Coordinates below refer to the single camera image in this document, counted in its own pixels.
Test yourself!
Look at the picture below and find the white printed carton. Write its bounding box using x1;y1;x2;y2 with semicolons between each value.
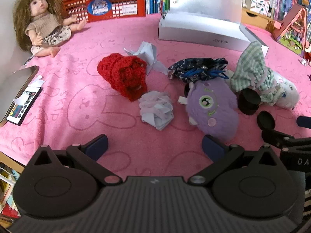
250;0;270;11

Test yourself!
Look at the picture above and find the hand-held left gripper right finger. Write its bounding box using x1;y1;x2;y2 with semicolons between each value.
188;135;288;186

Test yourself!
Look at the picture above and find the red knitted hat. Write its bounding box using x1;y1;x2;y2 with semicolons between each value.
97;53;148;102

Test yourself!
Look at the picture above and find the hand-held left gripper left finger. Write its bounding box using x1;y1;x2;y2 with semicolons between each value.
25;134;122;186

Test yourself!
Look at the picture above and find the black round jar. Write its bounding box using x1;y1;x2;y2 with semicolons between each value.
238;88;261;116

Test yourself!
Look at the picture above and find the red plastic crate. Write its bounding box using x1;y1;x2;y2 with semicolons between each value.
62;0;147;23

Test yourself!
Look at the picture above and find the white plush with checked hat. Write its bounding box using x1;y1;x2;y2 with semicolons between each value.
230;41;300;110

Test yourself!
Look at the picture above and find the white cardboard box with lid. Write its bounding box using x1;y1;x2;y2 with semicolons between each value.
158;0;269;55

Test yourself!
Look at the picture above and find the black remote with coloured buttons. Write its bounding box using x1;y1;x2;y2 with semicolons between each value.
6;85;42;126

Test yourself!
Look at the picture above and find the pink miniature house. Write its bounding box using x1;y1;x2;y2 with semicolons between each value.
272;3;311;59

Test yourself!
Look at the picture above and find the white tissue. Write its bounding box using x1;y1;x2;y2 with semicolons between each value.
139;91;175;131

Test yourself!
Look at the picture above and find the wooden drawer box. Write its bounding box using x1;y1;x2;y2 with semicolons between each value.
242;7;275;31

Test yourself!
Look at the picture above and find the navy drawstring pouch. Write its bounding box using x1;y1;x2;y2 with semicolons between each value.
168;57;229;83

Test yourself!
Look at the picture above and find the row of colourful books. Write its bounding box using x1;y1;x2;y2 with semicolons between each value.
243;0;311;22

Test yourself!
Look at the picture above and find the black round lid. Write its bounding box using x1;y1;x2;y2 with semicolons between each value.
257;111;276;131

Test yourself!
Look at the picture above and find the purple plush toy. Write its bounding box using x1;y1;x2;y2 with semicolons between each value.
178;80;240;142

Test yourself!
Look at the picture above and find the long-haired baby doll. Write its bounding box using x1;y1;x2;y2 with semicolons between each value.
13;0;87;58

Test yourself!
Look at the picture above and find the pink rabbit-print blanket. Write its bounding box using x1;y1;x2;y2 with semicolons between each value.
0;13;311;177

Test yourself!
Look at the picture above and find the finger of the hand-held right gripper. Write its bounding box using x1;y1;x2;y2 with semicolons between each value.
296;116;311;128
261;128;311;149

